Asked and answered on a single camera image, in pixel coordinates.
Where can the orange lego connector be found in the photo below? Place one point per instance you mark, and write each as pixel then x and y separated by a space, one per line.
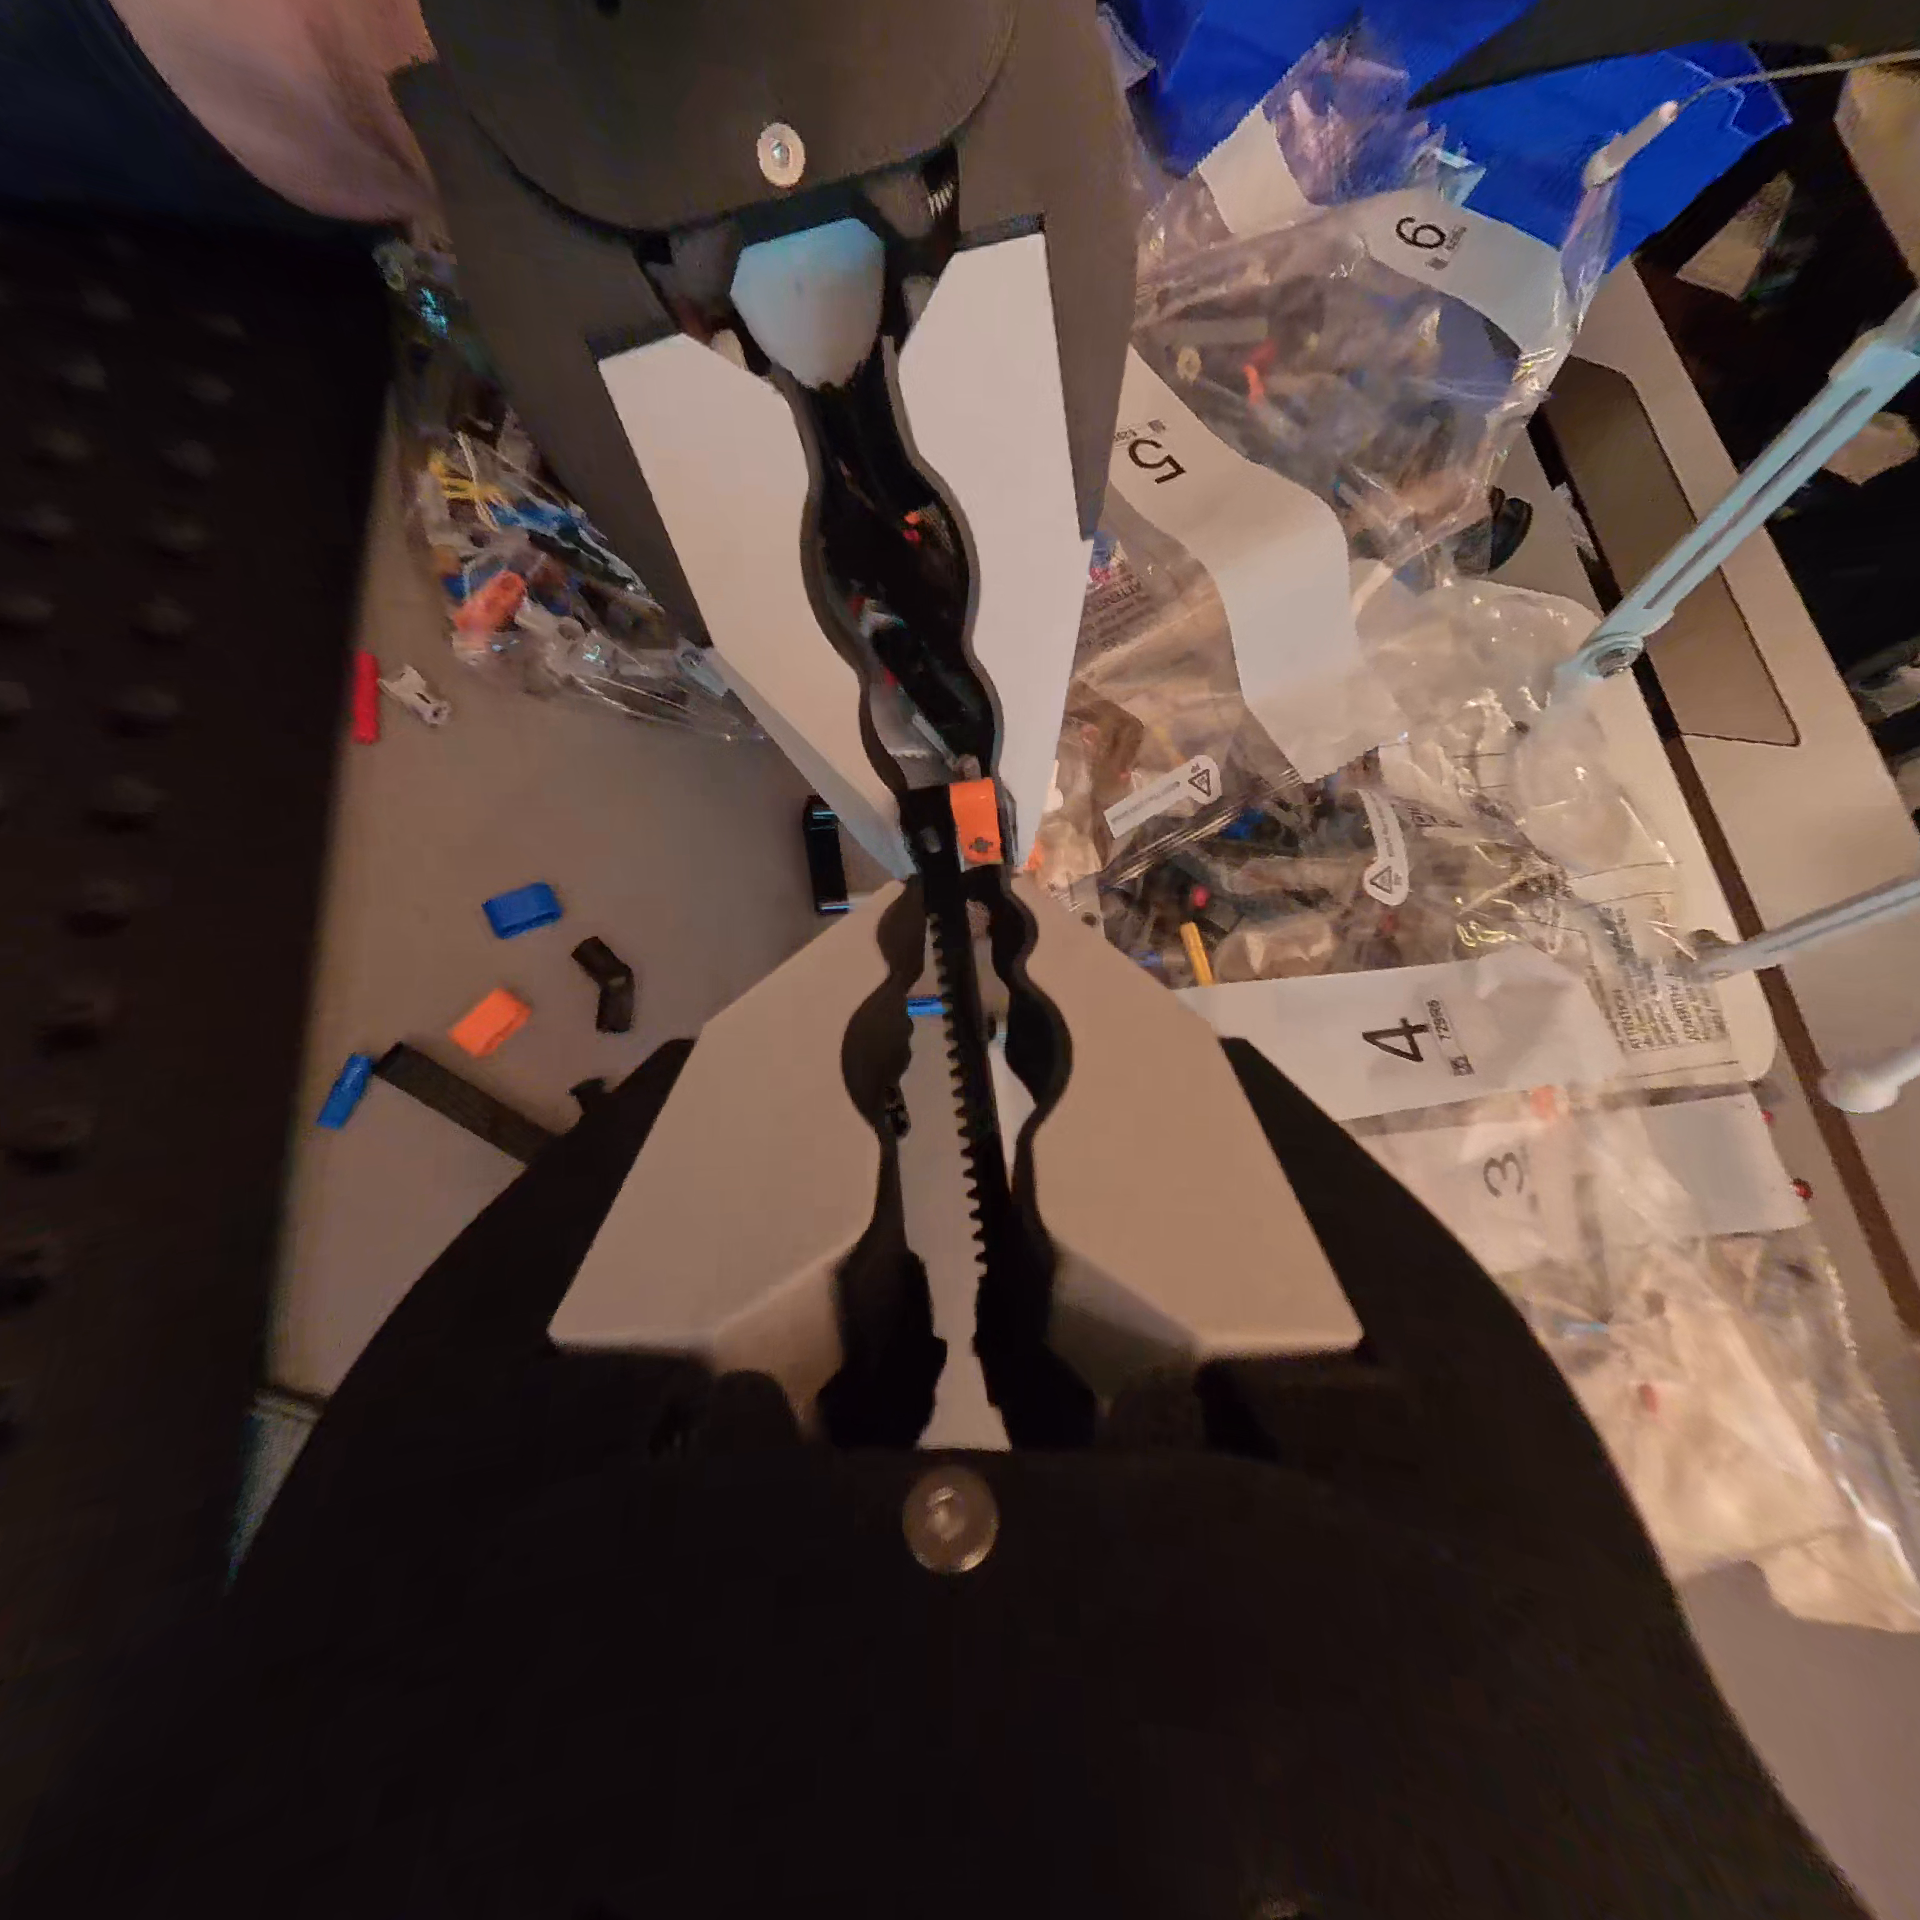
pixel 977 818

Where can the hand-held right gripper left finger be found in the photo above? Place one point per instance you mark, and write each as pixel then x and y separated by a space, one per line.
pixel 705 1201

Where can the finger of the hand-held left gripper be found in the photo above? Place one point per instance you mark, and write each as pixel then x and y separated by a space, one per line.
pixel 1019 451
pixel 721 497

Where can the clear lego parts bag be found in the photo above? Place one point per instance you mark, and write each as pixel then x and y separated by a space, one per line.
pixel 1245 510
pixel 1350 1035
pixel 1468 255
pixel 1651 1352

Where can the person's left hand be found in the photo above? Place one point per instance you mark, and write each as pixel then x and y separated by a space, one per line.
pixel 285 104

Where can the black angled lego connector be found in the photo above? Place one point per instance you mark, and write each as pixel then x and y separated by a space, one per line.
pixel 605 985

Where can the white rod with ball end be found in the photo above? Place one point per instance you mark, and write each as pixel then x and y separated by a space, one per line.
pixel 1875 1082

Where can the black lego gear rack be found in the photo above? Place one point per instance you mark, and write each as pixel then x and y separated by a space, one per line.
pixel 960 1081

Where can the dark perforated panel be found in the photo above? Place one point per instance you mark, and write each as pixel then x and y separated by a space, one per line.
pixel 151 749

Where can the red lego pin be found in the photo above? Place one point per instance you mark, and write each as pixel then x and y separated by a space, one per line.
pixel 366 698

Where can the black pointed panel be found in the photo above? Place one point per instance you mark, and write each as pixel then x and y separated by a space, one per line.
pixel 1651 38

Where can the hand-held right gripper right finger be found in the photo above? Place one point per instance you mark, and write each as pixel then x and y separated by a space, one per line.
pixel 1200 1201

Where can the orange lego tile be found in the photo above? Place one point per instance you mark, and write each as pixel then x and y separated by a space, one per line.
pixel 489 1021

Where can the light blue slotted bar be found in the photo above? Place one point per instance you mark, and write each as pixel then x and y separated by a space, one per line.
pixel 1832 916
pixel 1724 524

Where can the small open parts bag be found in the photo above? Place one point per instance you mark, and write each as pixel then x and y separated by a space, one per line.
pixel 511 585

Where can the empty clear plastic bag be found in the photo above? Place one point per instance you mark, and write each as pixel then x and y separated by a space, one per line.
pixel 1576 749

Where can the blue plastic bin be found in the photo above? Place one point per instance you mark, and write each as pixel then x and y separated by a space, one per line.
pixel 1350 91

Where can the white lego connector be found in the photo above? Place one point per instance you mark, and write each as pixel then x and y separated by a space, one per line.
pixel 417 695

